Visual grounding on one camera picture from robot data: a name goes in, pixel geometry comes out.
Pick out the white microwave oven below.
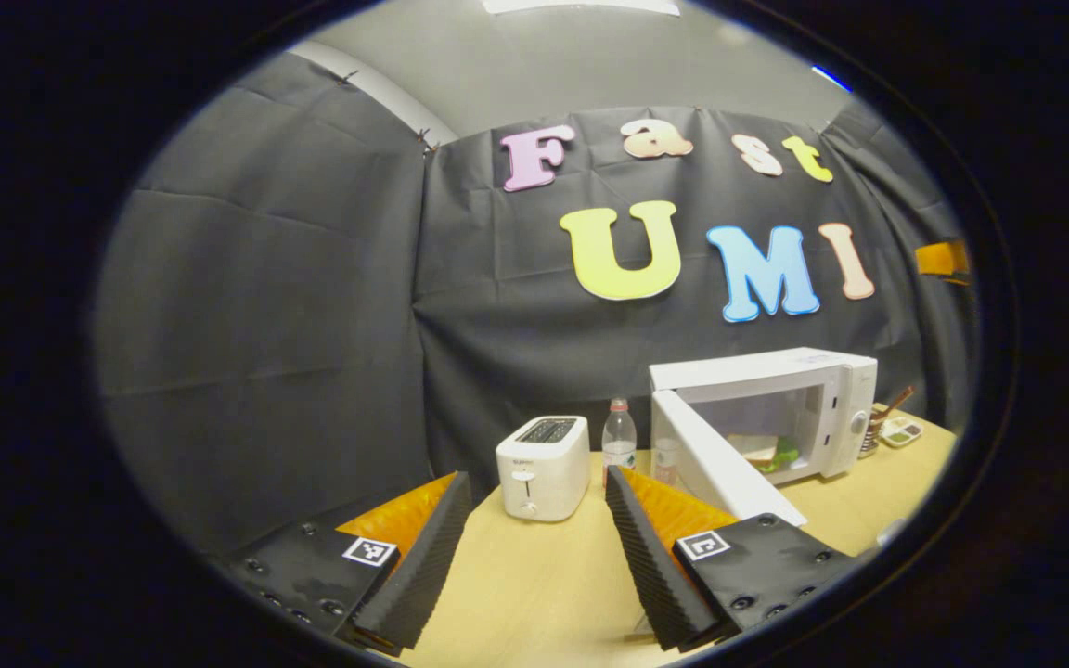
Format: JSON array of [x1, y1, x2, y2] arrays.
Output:
[[649, 347, 879, 528]]

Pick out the black backdrop cloth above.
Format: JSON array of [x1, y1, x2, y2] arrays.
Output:
[[94, 51, 976, 558]]

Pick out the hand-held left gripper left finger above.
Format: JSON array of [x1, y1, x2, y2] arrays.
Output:
[[219, 471, 473, 652]]

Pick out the white toaster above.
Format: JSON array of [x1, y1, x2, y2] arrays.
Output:
[[496, 415, 591, 523]]

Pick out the long ceiling light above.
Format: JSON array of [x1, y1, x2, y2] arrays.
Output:
[[482, 0, 682, 17]]

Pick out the sandwich with lettuce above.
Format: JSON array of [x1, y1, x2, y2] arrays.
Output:
[[728, 432, 800, 474]]

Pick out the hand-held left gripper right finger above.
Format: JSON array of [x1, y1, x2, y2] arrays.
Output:
[[605, 466, 860, 652]]

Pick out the clear water bottle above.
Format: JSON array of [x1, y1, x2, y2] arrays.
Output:
[[601, 398, 638, 488]]

